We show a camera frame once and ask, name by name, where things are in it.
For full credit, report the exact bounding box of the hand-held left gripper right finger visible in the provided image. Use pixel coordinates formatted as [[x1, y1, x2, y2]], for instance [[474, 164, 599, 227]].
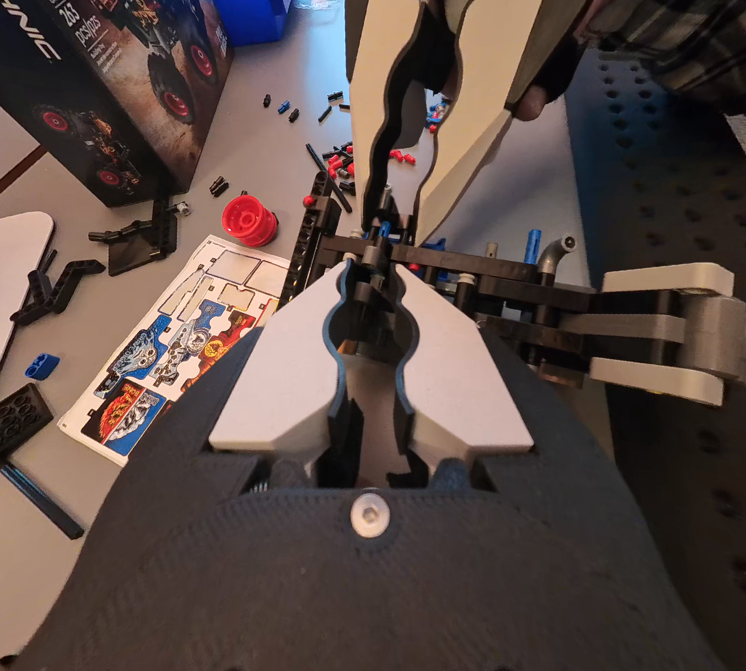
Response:
[[387, 262, 536, 488]]

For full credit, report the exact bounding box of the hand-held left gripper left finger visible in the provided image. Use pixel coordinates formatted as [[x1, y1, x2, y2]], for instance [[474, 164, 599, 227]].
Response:
[[209, 260, 365, 488]]

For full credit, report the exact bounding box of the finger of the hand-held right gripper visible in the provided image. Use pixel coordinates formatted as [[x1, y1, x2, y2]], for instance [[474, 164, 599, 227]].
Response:
[[414, 0, 554, 245], [349, 0, 430, 233]]

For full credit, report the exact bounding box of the toy brick truck chassis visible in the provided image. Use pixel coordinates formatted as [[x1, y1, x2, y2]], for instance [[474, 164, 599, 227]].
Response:
[[280, 170, 746, 407]]

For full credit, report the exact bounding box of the grey desk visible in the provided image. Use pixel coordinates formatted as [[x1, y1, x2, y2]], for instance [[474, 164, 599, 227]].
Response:
[[0, 0, 584, 671]]

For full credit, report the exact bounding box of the person's right hand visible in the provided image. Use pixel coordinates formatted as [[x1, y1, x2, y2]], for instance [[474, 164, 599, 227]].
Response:
[[513, 0, 645, 122]]

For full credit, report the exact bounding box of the pile of small brick pieces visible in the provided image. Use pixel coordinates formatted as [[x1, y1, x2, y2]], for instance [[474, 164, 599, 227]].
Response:
[[262, 90, 454, 195]]

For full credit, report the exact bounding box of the colourful sticker sheet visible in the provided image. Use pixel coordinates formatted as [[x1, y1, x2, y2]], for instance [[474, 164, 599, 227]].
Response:
[[58, 236, 292, 467]]

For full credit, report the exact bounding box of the long black axle rod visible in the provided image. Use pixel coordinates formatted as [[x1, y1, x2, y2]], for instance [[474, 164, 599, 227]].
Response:
[[306, 143, 353, 214]]

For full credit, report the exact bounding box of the red toy wheel rim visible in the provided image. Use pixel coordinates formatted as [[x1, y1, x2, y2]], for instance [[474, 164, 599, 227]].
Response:
[[223, 195, 279, 247]]

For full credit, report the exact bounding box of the black brick panel assembly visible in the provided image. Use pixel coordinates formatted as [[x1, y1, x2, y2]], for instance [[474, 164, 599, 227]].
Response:
[[89, 196, 191, 277]]

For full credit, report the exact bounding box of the black perforated mat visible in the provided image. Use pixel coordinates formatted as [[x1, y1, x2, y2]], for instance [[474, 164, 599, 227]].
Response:
[[562, 45, 746, 671]]

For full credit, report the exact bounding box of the black angled brick beam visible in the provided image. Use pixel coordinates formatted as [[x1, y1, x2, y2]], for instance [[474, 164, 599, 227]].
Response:
[[10, 259, 107, 327]]

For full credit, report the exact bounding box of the black perforated brick plate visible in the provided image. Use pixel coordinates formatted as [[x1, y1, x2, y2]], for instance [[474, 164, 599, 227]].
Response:
[[0, 382, 54, 455]]

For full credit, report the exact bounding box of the toy truck set box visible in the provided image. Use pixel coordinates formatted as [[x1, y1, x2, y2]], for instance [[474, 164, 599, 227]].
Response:
[[0, 0, 235, 209]]

